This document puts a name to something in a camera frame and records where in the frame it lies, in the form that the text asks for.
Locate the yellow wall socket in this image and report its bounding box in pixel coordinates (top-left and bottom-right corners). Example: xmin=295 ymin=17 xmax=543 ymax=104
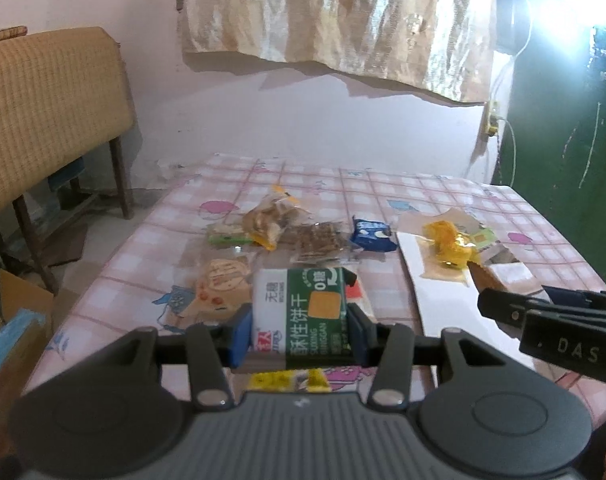
xmin=484 ymin=101 xmax=502 ymax=137

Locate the blue cookie packet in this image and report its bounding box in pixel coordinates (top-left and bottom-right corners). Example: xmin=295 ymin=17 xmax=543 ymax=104
xmin=350 ymin=216 xmax=398 ymax=252

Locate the small green snack packet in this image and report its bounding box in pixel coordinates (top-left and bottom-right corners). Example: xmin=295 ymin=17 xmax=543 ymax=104
xmin=207 ymin=225 xmax=254 ymax=249

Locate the yellow packet of brown snacks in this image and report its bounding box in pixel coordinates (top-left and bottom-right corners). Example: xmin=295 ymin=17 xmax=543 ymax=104
xmin=243 ymin=185 xmax=314 ymax=252

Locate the yellow black snack packet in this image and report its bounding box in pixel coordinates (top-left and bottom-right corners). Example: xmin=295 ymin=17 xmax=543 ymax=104
xmin=248 ymin=368 xmax=332 ymax=392

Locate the orange white snack packet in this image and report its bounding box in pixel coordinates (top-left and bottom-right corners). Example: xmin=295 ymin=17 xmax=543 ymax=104
xmin=345 ymin=270 xmax=375 ymax=322

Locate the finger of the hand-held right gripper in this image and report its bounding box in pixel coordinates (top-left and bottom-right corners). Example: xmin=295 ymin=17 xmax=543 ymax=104
xmin=542 ymin=284 xmax=606 ymax=312
xmin=477 ymin=287 xmax=554 ymax=333

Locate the yellow candy packet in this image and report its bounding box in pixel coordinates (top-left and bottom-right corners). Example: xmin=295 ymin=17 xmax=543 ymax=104
xmin=423 ymin=220 xmax=476 ymax=268

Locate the clear packet brown cereal bar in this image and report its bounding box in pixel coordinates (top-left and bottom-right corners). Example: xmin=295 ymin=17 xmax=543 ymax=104
xmin=283 ymin=220 xmax=361 ymax=266

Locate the wicker chair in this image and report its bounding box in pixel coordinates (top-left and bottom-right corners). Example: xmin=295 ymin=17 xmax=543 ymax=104
xmin=0 ymin=25 xmax=138 ymax=296

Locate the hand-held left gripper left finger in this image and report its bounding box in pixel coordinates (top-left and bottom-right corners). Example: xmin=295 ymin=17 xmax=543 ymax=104
xmin=100 ymin=305 xmax=254 ymax=408

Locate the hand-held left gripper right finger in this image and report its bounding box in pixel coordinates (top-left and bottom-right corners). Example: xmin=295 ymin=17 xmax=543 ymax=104
xmin=348 ymin=305 xmax=498 ymax=407

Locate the white cardboard box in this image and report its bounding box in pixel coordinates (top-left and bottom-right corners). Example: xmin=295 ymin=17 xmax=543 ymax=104
xmin=395 ymin=207 xmax=551 ymax=343

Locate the green white biscuit packet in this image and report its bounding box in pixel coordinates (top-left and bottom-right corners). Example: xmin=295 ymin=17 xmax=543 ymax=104
xmin=250 ymin=266 xmax=358 ymax=368

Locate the brown cardboard box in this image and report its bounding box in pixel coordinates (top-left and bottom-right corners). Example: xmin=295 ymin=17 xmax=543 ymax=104
xmin=0 ymin=269 xmax=81 ymax=413

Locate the dark wall box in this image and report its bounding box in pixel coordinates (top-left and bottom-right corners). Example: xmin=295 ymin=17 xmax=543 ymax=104
xmin=497 ymin=0 xmax=531 ymax=55

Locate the green door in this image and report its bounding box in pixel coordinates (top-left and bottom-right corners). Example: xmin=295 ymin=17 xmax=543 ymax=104
xmin=492 ymin=0 xmax=606 ymax=292

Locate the pink checked tablecloth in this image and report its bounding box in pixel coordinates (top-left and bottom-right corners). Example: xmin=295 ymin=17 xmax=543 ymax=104
xmin=25 ymin=152 xmax=606 ymax=413

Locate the round pastry packet red stamp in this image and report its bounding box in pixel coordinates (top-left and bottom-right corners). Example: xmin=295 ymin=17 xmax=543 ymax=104
xmin=195 ymin=255 xmax=254 ymax=318

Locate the white cable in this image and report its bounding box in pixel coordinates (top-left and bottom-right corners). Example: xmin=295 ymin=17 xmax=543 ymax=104
xmin=500 ymin=0 xmax=534 ymax=187

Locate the beige curtain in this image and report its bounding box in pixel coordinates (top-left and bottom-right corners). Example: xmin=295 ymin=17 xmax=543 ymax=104
xmin=175 ymin=0 xmax=498 ymax=107

